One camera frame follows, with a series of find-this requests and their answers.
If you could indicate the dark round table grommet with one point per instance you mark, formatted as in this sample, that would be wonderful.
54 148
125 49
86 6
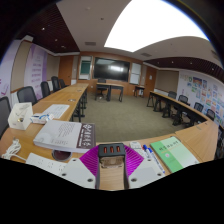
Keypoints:
61 155

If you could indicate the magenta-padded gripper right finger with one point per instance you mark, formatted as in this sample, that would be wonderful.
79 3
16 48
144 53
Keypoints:
145 171

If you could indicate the black wall screen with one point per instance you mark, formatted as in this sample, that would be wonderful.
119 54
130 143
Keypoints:
111 69

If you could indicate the white remote control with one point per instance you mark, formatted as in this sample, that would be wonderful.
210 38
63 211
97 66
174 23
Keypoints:
135 146

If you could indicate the blue and white packet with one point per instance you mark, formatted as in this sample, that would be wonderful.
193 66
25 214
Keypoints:
41 118

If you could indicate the black desk chair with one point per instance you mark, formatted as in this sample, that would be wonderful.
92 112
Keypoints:
101 81

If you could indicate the colourful wall posters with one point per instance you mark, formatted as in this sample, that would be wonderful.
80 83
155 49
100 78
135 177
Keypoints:
206 93

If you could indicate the bright ceiling light panel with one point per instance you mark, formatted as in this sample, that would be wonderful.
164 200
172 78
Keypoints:
153 23

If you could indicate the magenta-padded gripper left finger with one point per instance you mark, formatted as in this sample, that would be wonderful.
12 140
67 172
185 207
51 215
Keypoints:
78 171

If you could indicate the long wooden table row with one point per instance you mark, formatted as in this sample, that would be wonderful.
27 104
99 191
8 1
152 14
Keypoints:
173 103

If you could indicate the white wall whiteboard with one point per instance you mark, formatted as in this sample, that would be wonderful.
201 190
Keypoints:
135 73

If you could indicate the white cardboard box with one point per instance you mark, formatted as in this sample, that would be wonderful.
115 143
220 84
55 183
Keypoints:
20 116

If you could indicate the green wall board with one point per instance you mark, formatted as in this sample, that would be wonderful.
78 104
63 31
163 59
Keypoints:
85 67

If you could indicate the small wooden side table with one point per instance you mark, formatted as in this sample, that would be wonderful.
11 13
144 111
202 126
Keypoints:
140 87

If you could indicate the white book with maroon spine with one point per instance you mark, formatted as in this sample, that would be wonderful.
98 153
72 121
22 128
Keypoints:
63 135

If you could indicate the white paper sheet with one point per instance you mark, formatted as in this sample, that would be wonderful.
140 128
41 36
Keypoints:
56 110

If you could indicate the dark-legged wooden desk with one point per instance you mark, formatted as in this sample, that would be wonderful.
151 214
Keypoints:
111 86

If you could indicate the white power strip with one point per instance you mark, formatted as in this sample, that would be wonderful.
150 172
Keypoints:
45 163

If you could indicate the green booklet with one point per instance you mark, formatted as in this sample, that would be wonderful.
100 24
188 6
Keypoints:
173 153

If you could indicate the purple wall banner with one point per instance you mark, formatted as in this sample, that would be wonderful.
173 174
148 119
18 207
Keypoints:
35 66

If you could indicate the black charger block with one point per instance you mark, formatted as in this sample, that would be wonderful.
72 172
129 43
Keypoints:
111 150

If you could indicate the brown wooden door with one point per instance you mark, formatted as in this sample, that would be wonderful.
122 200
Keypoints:
65 70
150 81

